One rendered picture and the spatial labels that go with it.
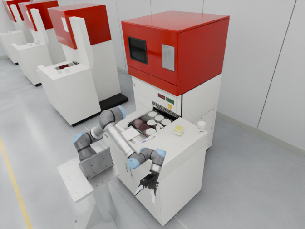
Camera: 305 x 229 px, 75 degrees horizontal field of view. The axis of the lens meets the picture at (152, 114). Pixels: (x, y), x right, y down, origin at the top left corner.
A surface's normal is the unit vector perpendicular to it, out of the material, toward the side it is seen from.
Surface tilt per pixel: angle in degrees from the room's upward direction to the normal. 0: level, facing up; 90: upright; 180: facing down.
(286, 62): 90
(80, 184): 0
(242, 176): 0
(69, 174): 0
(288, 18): 90
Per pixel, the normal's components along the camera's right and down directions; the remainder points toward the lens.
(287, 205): -0.07, -0.82
